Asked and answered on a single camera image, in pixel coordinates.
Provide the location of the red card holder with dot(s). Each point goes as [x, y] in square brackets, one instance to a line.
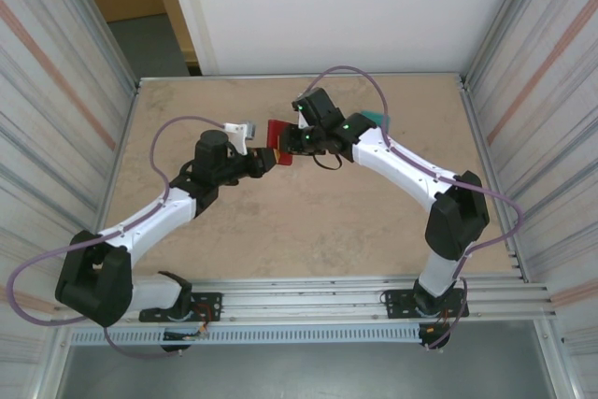
[274, 130]

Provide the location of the translucent corrugated side panel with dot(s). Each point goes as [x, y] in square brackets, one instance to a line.
[551, 114]
[46, 114]

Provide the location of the small circuit board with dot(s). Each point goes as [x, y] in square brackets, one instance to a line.
[182, 336]

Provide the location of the aluminium rail frame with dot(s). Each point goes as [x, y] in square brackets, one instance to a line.
[303, 291]

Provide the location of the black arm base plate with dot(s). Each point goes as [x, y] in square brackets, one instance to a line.
[397, 301]
[212, 298]

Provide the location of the white door frame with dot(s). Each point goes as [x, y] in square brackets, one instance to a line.
[196, 20]

